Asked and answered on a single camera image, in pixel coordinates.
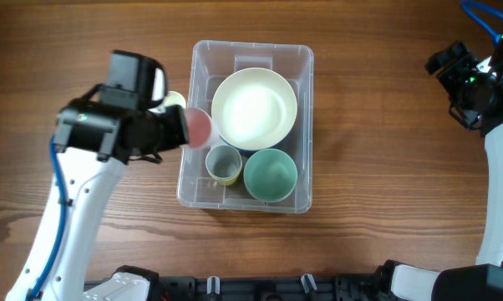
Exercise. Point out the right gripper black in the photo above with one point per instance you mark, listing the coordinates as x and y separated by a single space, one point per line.
461 63

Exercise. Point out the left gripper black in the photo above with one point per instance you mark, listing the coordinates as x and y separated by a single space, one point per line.
177 130

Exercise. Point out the cream cup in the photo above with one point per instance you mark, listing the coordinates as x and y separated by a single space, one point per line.
172 98

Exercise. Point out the pink cup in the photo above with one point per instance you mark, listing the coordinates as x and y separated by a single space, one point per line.
200 128

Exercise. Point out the grey cup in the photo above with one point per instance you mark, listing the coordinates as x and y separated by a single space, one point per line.
224 161

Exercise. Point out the yellow cup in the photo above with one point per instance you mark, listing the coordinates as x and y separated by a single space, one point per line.
226 181

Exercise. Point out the beige bowl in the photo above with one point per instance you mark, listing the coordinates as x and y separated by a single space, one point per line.
254 96

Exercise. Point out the teal green small bowl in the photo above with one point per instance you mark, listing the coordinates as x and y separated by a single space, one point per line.
270 175

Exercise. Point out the blue bowl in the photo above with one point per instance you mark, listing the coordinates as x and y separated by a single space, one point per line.
250 138

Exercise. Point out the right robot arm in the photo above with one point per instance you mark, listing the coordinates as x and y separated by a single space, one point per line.
484 280

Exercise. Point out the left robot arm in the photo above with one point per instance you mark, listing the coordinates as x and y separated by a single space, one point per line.
96 136

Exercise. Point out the clear plastic storage container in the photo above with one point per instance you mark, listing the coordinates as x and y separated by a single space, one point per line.
212 63

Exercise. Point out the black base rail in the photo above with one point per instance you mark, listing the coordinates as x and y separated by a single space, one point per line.
306 287

